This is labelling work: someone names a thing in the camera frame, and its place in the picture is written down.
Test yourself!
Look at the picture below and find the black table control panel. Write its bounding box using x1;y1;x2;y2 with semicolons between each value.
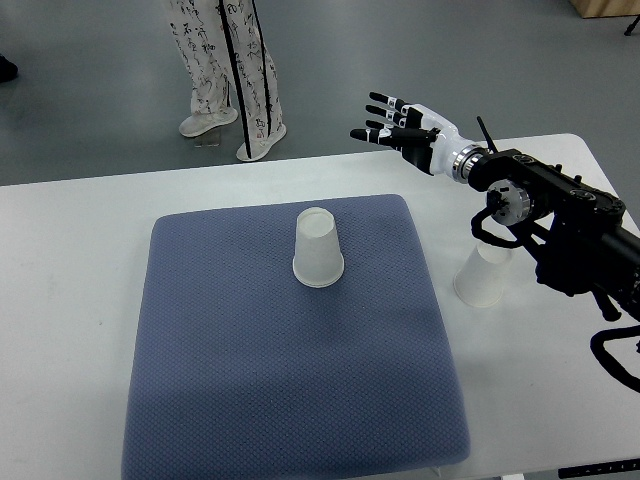
558;459;639;479

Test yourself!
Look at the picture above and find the white paper cup on cushion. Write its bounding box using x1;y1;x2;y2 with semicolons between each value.
292;207;344;288

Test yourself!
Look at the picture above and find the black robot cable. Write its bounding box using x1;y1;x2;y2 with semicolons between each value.
589;324;640;394

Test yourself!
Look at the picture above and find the clear plastic floor marker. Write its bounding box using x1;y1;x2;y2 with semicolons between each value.
194;128;221;148

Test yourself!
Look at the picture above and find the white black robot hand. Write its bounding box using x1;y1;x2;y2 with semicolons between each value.
350;92;481;183

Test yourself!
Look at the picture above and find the wooden box corner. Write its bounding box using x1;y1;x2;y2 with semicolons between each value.
570;0;639;19

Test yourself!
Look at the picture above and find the black tripod leg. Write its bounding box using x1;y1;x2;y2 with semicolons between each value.
624;16;640;36

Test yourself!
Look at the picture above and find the person in patterned white trousers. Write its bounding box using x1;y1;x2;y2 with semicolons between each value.
162;1;286;162

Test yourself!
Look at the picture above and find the white paper cup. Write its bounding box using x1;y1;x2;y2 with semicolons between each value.
292;207;344;288
453;242;513;308

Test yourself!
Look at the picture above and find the blue grey cushion mat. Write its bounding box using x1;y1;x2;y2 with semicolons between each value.
121;194;470;479

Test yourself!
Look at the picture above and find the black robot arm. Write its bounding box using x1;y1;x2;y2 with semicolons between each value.
452;143;639;321

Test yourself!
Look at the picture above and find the dark object at left edge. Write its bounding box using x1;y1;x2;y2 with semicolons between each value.
0;55;19;83

